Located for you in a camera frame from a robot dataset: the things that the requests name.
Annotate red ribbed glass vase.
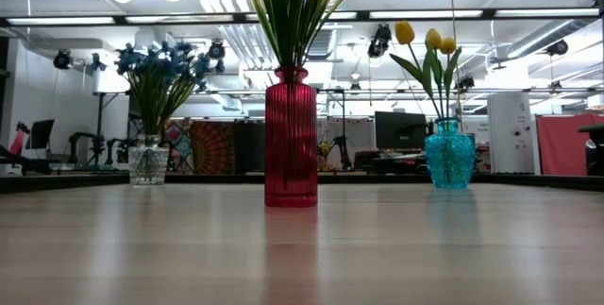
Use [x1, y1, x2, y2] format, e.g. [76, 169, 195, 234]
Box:
[263, 66, 320, 210]

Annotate small yellow background flowers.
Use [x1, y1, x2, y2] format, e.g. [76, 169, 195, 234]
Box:
[316, 140, 334, 172]

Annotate teal glass vase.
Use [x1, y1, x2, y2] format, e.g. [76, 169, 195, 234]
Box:
[423, 115, 478, 191]

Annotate clear glass vase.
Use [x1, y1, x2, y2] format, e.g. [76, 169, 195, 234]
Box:
[126, 133, 170, 187]

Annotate black tripod stand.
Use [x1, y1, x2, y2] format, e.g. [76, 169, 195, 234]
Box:
[329, 88, 354, 172]

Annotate colourful patterned tapestry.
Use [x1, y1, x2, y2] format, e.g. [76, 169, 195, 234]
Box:
[162, 118, 237, 176]

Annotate large black monitor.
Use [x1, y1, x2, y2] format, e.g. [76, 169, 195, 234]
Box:
[374, 110, 428, 151]

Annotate black overhead light bar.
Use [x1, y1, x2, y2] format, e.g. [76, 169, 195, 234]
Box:
[0, 8, 604, 27]

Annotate black metal rack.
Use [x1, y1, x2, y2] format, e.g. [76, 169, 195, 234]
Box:
[92, 90, 133, 153]

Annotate small black monitor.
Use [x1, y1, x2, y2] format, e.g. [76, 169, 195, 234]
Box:
[24, 118, 56, 151]

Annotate red partition panel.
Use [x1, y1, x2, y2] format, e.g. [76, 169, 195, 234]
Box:
[536, 113, 604, 177]

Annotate black office chair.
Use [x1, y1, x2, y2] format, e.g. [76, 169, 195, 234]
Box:
[578, 124, 604, 177]

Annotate silver air duct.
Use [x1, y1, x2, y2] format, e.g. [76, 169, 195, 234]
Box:
[301, 0, 353, 60]

